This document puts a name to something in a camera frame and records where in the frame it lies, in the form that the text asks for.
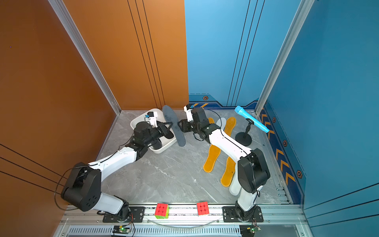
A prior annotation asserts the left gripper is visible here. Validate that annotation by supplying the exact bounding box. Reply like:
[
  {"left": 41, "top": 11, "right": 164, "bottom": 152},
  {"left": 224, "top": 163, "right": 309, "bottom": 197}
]
[{"left": 143, "top": 121, "right": 173, "bottom": 148}]

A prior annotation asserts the white plastic storage box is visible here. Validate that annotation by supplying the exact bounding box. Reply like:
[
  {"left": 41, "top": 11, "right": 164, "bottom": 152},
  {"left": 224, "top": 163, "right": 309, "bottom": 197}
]
[{"left": 127, "top": 109, "right": 177, "bottom": 155}]

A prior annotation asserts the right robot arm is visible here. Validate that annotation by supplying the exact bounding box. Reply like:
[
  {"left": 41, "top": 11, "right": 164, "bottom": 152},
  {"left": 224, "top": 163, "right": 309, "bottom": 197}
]
[{"left": 179, "top": 104, "right": 270, "bottom": 222}]

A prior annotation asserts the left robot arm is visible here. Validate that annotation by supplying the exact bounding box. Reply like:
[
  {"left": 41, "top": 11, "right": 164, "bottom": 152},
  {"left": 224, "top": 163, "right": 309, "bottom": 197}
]
[{"left": 61, "top": 121, "right": 173, "bottom": 222}]

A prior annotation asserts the white insole far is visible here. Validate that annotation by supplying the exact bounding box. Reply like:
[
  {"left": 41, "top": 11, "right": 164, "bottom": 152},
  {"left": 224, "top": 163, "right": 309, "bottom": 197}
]
[{"left": 216, "top": 118, "right": 227, "bottom": 130}]

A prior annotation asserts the white insole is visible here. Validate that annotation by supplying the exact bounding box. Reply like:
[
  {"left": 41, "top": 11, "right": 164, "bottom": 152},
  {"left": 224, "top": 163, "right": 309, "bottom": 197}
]
[
  {"left": 216, "top": 118, "right": 227, "bottom": 130},
  {"left": 229, "top": 173, "right": 241, "bottom": 196}
]

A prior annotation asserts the yellow insole near left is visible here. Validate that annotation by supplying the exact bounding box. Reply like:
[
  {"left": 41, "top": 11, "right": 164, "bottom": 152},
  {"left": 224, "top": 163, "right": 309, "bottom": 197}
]
[{"left": 203, "top": 145, "right": 221, "bottom": 173}]

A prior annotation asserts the yellow insole far right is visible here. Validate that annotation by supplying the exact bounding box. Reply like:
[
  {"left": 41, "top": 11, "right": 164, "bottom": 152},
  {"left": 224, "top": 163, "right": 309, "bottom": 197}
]
[{"left": 224, "top": 117, "right": 236, "bottom": 136}]

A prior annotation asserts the blue toy microphone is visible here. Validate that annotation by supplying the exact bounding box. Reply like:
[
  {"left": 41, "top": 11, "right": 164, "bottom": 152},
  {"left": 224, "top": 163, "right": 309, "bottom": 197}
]
[{"left": 235, "top": 106, "right": 269, "bottom": 133}]

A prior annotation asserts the black microphone stand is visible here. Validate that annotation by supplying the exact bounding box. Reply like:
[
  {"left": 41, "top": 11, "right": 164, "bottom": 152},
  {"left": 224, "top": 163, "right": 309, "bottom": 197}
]
[{"left": 235, "top": 118, "right": 254, "bottom": 147}]

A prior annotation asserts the yellow insole near right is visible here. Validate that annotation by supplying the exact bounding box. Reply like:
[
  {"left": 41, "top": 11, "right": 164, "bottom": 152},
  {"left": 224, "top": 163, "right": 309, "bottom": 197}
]
[{"left": 220, "top": 157, "right": 235, "bottom": 187}]

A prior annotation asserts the white insole near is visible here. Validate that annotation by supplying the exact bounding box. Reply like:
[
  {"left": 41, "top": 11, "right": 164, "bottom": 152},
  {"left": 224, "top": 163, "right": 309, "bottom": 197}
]
[{"left": 229, "top": 173, "right": 241, "bottom": 196}]

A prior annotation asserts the left rubik cube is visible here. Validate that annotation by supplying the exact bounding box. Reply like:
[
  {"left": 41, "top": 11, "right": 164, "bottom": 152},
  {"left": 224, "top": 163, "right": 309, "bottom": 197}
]
[{"left": 155, "top": 203, "right": 169, "bottom": 219}]

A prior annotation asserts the rubik cube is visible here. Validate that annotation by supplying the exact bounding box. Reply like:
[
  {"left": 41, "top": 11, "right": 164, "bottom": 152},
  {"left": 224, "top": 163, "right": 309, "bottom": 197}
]
[
  {"left": 155, "top": 203, "right": 169, "bottom": 219},
  {"left": 196, "top": 201, "right": 209, "bottom": 216}
]

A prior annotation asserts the right rubik cube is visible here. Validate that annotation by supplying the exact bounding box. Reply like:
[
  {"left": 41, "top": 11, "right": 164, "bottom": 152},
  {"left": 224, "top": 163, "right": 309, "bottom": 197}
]
[{"left": 196, "top": 201, "right": 209, "bottom": 216}]

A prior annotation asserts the left green circuit board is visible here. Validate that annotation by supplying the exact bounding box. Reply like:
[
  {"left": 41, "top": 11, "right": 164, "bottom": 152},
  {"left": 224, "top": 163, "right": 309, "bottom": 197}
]
[{"left": 112, "top": 226, "right": 131, "bottom": 237}]

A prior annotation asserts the green circuit board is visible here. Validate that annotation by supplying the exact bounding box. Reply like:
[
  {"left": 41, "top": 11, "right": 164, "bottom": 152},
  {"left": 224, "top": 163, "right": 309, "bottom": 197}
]
[
  {"left": 239, "top": 225, "right": 261, "bottom": 237},
  {"left": 112, "top": 226, "right": 131, "bottom": 237}
]

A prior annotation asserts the right green circuit board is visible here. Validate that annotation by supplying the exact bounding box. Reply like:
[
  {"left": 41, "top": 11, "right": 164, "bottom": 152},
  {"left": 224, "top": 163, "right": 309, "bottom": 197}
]
[{"left": 239, "top": 225, "right": 261, "bottom": 237}]

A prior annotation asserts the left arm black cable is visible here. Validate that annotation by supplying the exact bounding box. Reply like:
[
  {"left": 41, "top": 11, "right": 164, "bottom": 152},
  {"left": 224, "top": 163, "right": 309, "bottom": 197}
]
[{"left": 54, "top": 133, "right": 137, "bottom": 211}]

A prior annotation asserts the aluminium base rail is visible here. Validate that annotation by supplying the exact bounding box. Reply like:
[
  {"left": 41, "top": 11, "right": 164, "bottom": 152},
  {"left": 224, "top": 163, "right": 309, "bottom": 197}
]
[{"left": 54, "top": 203, "right": 313, "bottom": 237}]

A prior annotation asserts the left aluminium corner post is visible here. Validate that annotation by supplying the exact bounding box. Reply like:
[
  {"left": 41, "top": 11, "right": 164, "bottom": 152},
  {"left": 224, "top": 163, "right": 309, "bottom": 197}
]
[{"left": 48, "top": 0, "right": 121, "bottom": 116}]

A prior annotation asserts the aluminium corner post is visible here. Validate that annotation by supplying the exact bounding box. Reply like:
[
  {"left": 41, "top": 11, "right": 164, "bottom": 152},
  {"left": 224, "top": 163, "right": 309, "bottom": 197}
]
[
  {"left": 255, "top": 0, "right": 315, "bottom": 116},
  {"left": 48, "top": 0, "right": 121, "bottom": 116}
]

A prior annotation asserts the right aluminium corner post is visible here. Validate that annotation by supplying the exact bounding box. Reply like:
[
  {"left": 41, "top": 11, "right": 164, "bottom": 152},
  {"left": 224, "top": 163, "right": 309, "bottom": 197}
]
[{"left": 255, "top": 0, "right": 315, "bottom": 116}]

